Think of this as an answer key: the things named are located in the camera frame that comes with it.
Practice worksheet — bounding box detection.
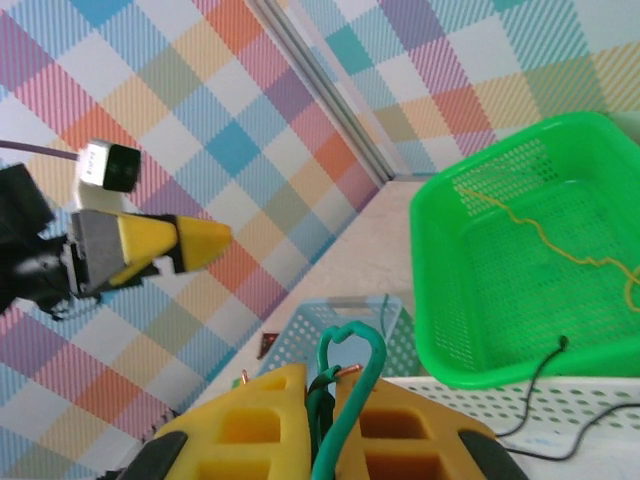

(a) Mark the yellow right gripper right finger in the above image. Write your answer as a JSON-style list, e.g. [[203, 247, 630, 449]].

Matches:
[[332, 372, 529, 480]]

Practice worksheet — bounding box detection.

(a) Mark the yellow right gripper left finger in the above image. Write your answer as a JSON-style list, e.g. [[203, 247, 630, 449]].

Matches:
[[127, 363, 319, 480]]

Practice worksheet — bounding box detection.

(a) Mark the green cable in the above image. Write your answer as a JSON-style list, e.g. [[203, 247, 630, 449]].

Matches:
[[310, 322, 389, 480], [305, 364, 364, 451]]

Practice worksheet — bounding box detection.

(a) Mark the black cable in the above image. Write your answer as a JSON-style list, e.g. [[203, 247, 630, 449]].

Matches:
[[494, 335, 640, 461]]

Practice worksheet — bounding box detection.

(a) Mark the thin yellow cable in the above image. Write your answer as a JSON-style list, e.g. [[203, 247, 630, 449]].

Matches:
[[459, 187, 640, 316]]

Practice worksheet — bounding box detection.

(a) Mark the white perforated plastic basket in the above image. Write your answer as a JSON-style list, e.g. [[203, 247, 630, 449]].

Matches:
[[379, 374, 640, 480]]

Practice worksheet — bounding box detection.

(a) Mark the dark card with red triangle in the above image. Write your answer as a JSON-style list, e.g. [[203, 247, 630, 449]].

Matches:
[[257, 331, 279, 360]]

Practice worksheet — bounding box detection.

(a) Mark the light blue plastic basket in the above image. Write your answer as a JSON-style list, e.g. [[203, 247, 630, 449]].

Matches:
[[257, 294, 421, 381]]

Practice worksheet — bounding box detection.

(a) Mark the green plastic basket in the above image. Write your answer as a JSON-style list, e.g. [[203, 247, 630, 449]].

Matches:
[[408, 110, 640, 390]]

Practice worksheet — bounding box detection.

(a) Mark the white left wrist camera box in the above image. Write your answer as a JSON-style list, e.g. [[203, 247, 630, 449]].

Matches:
[[73, 138, 143, 214]]

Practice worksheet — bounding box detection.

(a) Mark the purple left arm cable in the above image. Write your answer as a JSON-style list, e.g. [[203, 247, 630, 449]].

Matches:
[[0, 139, 81, 162]]

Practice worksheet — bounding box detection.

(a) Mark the aluminium frame post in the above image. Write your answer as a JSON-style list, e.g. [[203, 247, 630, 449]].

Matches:
[[247, 0, 399, 182]]

